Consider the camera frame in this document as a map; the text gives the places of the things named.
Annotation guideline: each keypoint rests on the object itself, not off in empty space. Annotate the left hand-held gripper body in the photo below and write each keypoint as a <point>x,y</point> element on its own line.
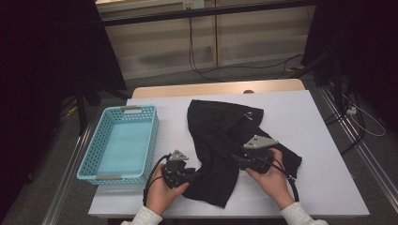
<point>176,170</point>

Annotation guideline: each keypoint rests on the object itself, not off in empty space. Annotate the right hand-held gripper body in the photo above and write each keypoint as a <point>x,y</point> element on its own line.
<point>258,156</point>

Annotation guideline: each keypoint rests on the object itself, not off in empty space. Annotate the black pants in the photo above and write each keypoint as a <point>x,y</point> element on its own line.
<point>216,140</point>

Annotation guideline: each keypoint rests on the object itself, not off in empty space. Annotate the light blue plastic basket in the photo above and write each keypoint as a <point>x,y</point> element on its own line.
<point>122,146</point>

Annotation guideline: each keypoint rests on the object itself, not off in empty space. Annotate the person's left hand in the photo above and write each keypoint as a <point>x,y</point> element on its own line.
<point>162,193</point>

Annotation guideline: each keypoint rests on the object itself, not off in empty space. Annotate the person's right hand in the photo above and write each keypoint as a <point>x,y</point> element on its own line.
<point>272,184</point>

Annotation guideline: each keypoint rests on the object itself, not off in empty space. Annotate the round table grommet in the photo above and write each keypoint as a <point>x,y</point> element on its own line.
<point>248,91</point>

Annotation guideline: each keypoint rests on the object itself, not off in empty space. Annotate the wooden table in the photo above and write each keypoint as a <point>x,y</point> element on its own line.
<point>203,87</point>

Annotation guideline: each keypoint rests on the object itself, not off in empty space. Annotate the white plug adapter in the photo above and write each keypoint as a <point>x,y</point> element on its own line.
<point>351,110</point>

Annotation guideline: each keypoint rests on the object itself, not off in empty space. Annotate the black stand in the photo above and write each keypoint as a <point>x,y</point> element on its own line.
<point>82,109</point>
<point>336,81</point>

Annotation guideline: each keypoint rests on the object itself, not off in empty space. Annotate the yellow strip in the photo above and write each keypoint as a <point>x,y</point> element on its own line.
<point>72,110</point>

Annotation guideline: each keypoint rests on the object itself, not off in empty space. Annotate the black horizontal bar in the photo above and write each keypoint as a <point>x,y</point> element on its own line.
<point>200,12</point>

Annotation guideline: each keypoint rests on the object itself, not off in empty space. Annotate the black curtain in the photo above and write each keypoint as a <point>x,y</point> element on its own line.
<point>369,47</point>
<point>37,62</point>

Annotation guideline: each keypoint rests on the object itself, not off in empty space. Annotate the aluminium floor rail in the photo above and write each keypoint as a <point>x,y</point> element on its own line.
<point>359,140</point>
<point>67,178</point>

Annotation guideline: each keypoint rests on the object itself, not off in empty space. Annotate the white wall socket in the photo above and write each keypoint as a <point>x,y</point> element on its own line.
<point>193,4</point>

